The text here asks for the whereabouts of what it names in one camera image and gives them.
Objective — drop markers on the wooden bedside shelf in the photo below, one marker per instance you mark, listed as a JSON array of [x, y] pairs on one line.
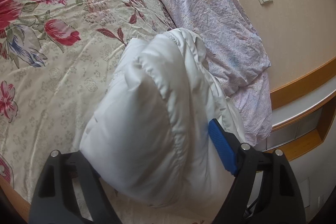
[[302, 106]]

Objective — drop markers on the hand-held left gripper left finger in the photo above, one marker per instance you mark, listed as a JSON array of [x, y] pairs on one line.
[[84, 174]]

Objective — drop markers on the floral bed blanket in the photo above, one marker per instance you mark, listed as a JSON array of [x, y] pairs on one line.
[[65, 56]]

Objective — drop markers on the pink patterned pillow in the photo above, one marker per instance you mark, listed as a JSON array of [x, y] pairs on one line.
[[210, 29]]

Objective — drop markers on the white puffer jacket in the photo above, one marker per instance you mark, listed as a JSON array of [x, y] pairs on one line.
[[147, 108]]

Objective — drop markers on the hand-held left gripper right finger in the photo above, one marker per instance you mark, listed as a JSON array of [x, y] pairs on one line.
[[221, 142]]

